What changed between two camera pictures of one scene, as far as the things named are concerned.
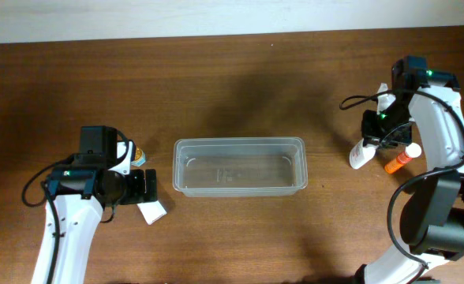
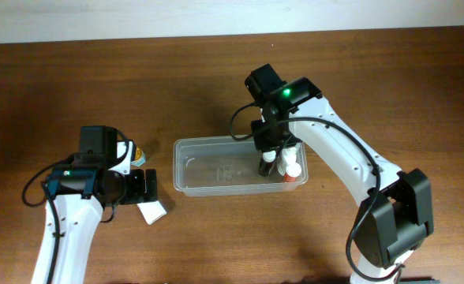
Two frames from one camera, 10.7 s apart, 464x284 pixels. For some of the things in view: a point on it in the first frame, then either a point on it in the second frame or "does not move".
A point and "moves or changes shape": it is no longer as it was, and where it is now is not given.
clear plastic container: (240, 166) does not move
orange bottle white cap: (411, 151) -> (293, 170)
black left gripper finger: (151, 185) does not move
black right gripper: (391, 136) -> (271, 143)
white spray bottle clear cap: (361, 154) moves or changes shape
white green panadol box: (151, 211) does not move
